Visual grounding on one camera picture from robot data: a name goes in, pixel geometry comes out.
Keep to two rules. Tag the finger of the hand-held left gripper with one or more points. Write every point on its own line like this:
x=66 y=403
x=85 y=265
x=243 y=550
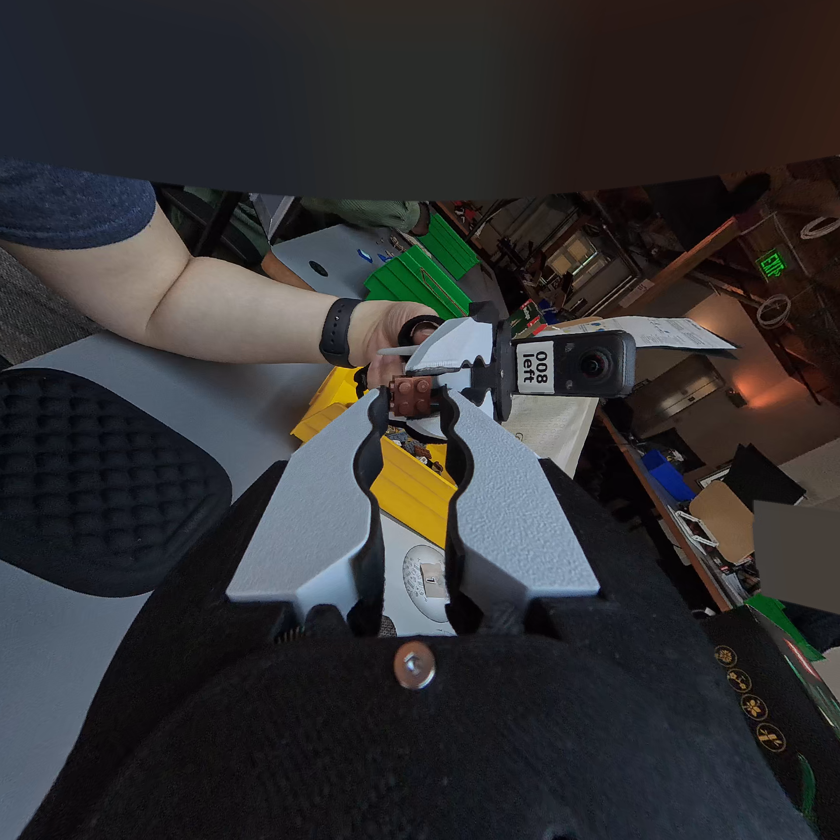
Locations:
x=420 y=430
x=453 y=344

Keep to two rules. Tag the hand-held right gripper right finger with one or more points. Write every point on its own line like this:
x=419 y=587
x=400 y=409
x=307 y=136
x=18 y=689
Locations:
x=518 y=525

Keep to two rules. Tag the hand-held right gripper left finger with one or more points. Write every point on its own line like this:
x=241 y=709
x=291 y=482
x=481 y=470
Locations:
x=302 y=525

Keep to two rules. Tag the pile of mixed toy bricks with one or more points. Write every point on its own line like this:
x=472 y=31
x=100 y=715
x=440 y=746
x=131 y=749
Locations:
x=413 y=449

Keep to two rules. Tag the small reddish-brown brick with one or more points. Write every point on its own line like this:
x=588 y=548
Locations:
x=412 y=396

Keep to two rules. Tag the yellow plastic bin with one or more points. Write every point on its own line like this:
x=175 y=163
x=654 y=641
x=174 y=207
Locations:
x=407 y=492

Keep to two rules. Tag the person's left forearm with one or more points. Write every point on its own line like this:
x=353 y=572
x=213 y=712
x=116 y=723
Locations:
x=249 y=308

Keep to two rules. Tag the person's left hand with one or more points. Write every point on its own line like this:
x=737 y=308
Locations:
x=374 y=328

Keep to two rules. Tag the green cardboard toy box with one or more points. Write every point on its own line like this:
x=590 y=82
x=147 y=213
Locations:
x=528 y=321

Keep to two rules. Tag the cream paper bag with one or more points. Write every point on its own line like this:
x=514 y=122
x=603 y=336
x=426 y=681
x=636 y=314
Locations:
x=551 y=426

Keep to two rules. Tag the green plastic bin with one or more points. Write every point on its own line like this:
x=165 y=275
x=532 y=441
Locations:
x=420 y=275

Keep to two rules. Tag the open building instruction booklet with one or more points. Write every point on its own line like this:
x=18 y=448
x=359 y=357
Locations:
x=420 y=590

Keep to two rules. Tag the black smartwatch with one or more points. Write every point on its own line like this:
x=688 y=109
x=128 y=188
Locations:
x=334 y=331

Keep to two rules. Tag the blue plastic bin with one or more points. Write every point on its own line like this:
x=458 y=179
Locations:
x=666 y=476

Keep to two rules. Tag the white printed instruction sheet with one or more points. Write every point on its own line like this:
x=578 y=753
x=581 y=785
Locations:
x=656 y=331

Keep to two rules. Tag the grey metal double door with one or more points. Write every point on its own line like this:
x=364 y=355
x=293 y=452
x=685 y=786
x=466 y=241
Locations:
x=682 y=400

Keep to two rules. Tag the tan wooden chair back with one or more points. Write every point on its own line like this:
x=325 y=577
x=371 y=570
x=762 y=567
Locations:
x=722 y=522

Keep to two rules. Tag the black textured cushion pad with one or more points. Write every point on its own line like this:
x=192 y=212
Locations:
x=98 y=472

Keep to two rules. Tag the small green bin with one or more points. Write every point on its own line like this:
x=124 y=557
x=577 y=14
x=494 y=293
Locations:
x=781 y=623

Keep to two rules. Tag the green exit sign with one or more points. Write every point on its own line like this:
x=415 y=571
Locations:
x=771 y=266

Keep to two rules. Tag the black toy set box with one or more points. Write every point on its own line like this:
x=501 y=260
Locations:
x=774 y=722

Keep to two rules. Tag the blue shirt sleeve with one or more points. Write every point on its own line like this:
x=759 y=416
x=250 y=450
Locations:
x=65 y=203

